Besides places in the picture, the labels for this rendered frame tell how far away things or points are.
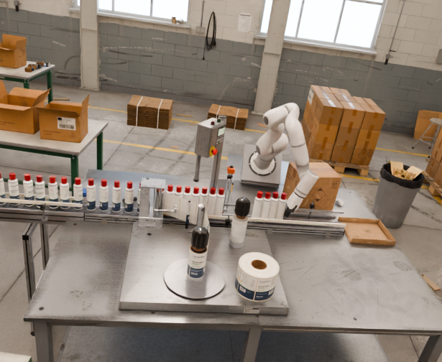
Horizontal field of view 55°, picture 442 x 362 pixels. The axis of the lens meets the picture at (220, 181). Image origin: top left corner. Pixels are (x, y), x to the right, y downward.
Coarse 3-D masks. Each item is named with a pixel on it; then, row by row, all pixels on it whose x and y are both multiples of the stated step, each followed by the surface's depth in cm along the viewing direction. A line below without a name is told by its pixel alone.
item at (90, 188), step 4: (88, 180) 248; (92, 180) 249; (88, 184) 249; (92, 184) 250; (88, 188) 249; (92, 188) 250; (88, 192) 251; (92, 192) 251; (88, 196) 252; (92, 196) 252; (88, 200) 253; (92, 200) 253; (88, 204) 254; (92, 204) 255; (88, 208) 256; (92, 208) 256
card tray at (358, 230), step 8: (352, 224) 292; (360, 224) 294; (368, 224) 295; (376, 224) 297; (344, 232) 282; (352, 232) 283; (360, 232) 284; (368, 232) 286; (376, 232) 287; (384, 232) 288; (352, 240) 270; (360, 240) 271; (368, 240) 271; (376, 240) 272; (384, 240) 272; (392, 240) 277
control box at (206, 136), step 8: (208, 120) 252; (216, 120) 254; (200, 128) 244; (208, 128) 241; (216, 128) 245; (200, 136) 246; (208, 136) 243; (216, 136) 249; (200, 144) 248; (208, 144) 245; (200, 152) 250; (208, 152) 248
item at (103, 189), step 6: (102, 180) 250; (102, 186) 251; (108, 186) 254; (102, 192) 251; (108, 192) 254; (102, 198) 253; (108, 198) 256; (102, 204) 255; (108, 204) 258; (102, 210) 257
